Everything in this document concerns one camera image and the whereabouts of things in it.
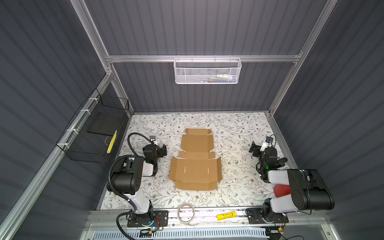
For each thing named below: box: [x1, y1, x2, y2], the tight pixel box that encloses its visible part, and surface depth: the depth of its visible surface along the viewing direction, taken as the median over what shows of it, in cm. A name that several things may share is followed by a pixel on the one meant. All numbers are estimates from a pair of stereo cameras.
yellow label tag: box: [216, 211, 237, 221], surface depth 75 cm
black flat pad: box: [87, 112, 121, 137], surface depth 75 cm
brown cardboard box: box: [169, 128, 223, 191], surface depth 93 cm
